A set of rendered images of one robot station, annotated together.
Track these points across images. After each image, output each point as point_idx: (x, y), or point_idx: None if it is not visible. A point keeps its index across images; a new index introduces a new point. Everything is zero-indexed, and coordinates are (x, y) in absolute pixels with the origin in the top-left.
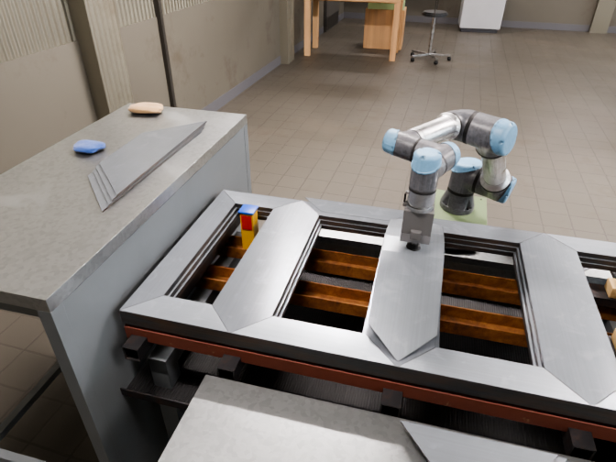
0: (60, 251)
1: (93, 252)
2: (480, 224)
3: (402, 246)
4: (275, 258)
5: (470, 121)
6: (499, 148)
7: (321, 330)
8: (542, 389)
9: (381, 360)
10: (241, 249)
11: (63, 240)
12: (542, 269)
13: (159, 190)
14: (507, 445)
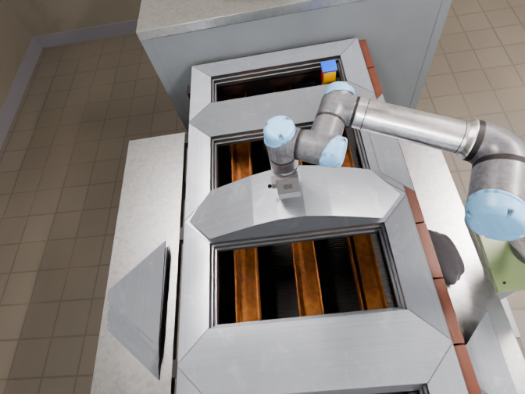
0: (176, 11)
1: (180, 23)
2: (510, 281)
3: None
4: (273, 112)
5: (486, 159)
6: (465, 218)
7: (205, 168)
8: (185, 325)
9: (187, 211)
10: None
11: (187, 5)
12: (359, 334)
13: (266, 6)
14: (159, 309)
